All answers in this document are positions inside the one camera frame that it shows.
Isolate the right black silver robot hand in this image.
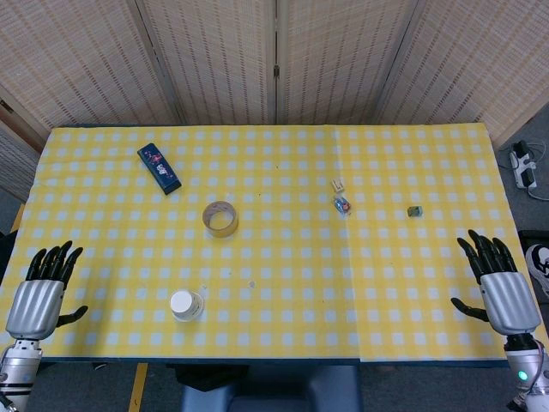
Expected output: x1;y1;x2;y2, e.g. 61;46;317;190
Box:
449;229;542;336

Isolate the white power strip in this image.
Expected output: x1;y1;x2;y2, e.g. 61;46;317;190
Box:
509;141;540;191

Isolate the yellow checked tablecloth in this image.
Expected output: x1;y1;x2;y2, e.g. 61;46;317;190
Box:
332;123;528;362
0;124;362;360

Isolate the woven folding screen panel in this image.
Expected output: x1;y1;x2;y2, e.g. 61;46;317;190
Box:
376;0;549;147
0;0;184;141
274;0;420;126
0;98;53;203
135;0;281;126

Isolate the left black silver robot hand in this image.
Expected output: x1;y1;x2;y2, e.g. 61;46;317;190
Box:
5;240;89;341

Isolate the white paper cup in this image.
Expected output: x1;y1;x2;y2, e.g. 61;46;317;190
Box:
169;289;199;323
190;291;207;321

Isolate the small wrapped candy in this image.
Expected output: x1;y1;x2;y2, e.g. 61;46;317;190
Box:
332;195;353;217

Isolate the yellow floor tape strip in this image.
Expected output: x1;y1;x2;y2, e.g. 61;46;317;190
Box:
128;362;149;412

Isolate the white power cable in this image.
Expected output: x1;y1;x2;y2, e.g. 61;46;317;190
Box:
526;142;549;202

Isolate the black white sneaker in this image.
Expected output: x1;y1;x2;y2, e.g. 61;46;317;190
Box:
524;243;549;300

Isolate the clear tape roll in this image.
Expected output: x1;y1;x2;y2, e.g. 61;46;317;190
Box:
202;200;239;239

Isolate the dark blue printed box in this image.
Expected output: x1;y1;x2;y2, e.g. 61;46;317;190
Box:
136;142;183;197

